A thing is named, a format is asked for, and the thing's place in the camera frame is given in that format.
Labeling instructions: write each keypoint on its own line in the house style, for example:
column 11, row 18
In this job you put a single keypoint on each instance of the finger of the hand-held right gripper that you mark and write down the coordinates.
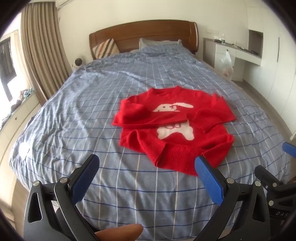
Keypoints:
column 288, row 148
column 281, row 185

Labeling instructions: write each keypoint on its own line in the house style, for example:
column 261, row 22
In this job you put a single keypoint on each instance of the white desk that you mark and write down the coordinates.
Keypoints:
column 240, row 54

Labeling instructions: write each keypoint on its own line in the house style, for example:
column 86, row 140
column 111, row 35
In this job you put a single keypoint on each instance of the white window-side cabinet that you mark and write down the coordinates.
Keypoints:
column 16, row 120

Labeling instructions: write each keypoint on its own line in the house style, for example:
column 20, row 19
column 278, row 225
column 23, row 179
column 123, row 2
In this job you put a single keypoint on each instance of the wooden bed headboard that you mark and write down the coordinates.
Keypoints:
column 150, row 30

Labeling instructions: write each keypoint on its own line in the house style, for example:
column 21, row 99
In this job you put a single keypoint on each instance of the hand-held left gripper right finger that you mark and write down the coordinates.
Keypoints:
column 209, row 182

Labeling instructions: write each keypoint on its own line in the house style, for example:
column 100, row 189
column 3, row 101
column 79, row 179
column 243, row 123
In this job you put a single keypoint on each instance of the grey-blue pillow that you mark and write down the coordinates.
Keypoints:
column 157, row 42

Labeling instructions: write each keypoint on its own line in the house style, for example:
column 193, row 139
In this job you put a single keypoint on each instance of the window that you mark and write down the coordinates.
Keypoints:
column 9, row 64

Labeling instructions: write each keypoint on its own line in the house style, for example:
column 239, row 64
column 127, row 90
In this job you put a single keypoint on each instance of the white wardrobe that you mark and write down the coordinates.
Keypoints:
column 275, row 46

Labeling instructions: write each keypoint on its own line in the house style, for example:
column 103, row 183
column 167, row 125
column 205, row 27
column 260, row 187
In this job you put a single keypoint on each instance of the round white fan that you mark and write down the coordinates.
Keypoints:
column 78, row 63

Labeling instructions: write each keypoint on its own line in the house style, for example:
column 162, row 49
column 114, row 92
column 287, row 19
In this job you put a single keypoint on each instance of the person's left hand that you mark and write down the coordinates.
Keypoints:
column 120, row 233

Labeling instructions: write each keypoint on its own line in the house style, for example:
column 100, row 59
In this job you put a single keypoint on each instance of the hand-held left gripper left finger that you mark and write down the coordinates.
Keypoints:
column 85, row 177

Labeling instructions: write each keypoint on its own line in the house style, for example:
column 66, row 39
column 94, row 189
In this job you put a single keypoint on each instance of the red sweater with white print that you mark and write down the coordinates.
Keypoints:
column 175, row 129

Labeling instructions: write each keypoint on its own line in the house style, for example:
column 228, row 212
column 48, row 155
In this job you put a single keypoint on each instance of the bed with blue checked cover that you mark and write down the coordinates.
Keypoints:
column 97, row 111

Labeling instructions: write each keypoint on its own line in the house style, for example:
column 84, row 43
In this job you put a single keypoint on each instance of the clutter on cabinet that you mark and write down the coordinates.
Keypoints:
column 22, row 96

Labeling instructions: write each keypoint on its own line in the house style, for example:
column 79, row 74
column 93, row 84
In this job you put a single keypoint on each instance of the striped pillow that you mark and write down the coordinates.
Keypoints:
column 105, row 48

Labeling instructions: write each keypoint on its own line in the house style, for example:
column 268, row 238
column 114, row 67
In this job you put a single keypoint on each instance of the beige curtain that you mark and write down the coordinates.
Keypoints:
column 41, row 58

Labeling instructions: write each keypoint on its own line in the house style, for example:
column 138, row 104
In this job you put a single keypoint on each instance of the clear bottle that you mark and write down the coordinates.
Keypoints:
column 222, row 39

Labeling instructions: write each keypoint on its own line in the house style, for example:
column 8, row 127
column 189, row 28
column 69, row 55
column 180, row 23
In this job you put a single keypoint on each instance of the white plastic bag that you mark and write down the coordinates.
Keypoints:
column 226, row 64

